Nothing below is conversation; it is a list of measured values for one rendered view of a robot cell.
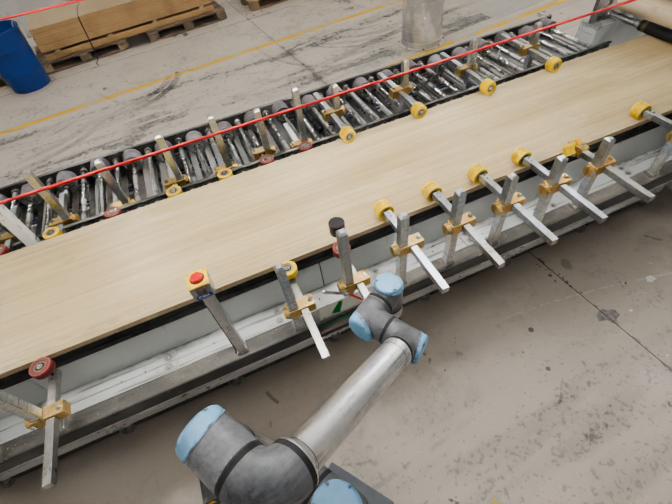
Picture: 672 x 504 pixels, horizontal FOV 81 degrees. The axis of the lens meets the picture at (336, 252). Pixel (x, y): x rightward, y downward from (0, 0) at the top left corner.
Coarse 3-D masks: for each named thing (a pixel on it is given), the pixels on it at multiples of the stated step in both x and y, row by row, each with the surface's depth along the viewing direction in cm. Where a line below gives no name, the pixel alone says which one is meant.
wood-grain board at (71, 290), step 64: (576, 64) 246; (640, 64) 239; (384, 128) 224; (448, 128) 217; (512, 128) 212; (576, 128) 206; (192, 192) 205; (256, 192) 199; (320, 192) 194; (384, 192) 190; (448, 192) 185; (0, 256) 189; (64, 256) 184; (128, 256) 180; (192, 256) 176; (256, 256) 172; (0, 320) 164; (64, 320) 161; (128, 320) 157
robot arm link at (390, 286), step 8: (376, 280) 123; (384, 280) 122; (392, 280) 122; (400, 280) 122; (376, 288) 120; (384, 288) 120; (392, 288) 119; (400, 288) 120; (384, 296) 119; (392, 296) 120; (400, 296) 122; (392, 304) 120; (400, 304) 126; (392, 312) 127
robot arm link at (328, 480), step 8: (328, 472) 123; (320, 480) 119; (328, 480) 118; (336, 480) 117; (320, 488) 116; (328, 488) 116; (336, 488) 115; (344, 488) 115; (352, 488) 116; (312, 496) 116; (320, 496) 114; (328, 496) 114; (336, 496) 114; (344, 496) 114; (352, 496) 114
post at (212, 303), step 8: (208, 304) 135; (216, 304) 137; (216, 312) 140; (224, 312) 144; (216, 320) 145; (224, 320) 145; (224, 328) 148; (232, 328) 150; (232, 336) 154; (240, 336) 162; (232, 344) 160; (240, 344) 160; (240, 352) 163
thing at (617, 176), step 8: (584, 152) 185; (608, 168) 176; (608, 176) 177; (616, 176) 173; (624, 176) 172; (624, 184) 171; (632, 184) 168; (632, 192) 169; (640, 192) 166; (648, 192) 165; (648, 200) 164
